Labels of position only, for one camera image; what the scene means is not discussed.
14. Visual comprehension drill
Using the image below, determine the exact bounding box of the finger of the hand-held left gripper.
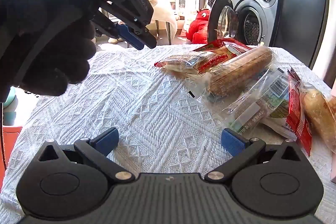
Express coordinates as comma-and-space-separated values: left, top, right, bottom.
91, 11, 124, 39
99, 0, 158, 50

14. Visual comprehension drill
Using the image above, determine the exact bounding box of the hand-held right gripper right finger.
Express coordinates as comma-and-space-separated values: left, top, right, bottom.
205, 128, 301, 184

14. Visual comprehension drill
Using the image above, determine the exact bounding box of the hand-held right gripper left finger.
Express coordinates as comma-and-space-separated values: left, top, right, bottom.
39, 127, 133, 184

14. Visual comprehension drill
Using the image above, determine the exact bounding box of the person's left hand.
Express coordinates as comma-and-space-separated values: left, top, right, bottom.
0, 0, 97, 103

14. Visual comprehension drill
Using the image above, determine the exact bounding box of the chair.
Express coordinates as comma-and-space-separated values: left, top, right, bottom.
154, 18, 174, 45

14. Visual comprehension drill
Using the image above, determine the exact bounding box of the white draped cloth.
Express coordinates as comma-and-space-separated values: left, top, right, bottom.
143, 0, 179, 33

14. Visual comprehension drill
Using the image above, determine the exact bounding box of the clear packet green label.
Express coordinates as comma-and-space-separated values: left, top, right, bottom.
218, 67, 298, 140

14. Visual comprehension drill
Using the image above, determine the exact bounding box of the white textured tablecloth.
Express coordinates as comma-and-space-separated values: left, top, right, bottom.
0, 44, 336, 224

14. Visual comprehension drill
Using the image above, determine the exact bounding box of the white flat packet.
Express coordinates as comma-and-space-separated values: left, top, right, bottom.
260, 116, 298, 141

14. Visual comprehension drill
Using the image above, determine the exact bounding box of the red label bread packet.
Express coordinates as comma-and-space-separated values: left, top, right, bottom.
154, 52, 231, 75

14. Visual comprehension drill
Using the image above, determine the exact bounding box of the red padded jacket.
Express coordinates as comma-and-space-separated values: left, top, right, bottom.
185, 9, 212, 44

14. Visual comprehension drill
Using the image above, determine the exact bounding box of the long bread loaf clear packet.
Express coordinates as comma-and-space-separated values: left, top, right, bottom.
188, 46, 275, 105

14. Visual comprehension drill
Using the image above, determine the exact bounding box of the red edged bread roll packet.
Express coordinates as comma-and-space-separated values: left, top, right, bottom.
286, 67, 336, 157

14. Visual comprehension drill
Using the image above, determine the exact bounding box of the red flat packet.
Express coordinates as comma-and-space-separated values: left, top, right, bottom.
193, 39, 254, 58

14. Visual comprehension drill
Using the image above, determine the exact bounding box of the orange box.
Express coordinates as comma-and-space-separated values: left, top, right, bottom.
0, 126, 24, 184

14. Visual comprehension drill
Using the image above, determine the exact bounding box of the teal round container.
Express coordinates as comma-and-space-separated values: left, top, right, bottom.
3, 86, 19, 126

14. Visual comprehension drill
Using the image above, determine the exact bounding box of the grey washing machine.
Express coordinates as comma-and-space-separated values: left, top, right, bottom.
209, 0, 285, 47

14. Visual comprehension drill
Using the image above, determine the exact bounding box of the dark tall cabinet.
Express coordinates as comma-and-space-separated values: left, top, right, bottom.
273, 0, 330, 71

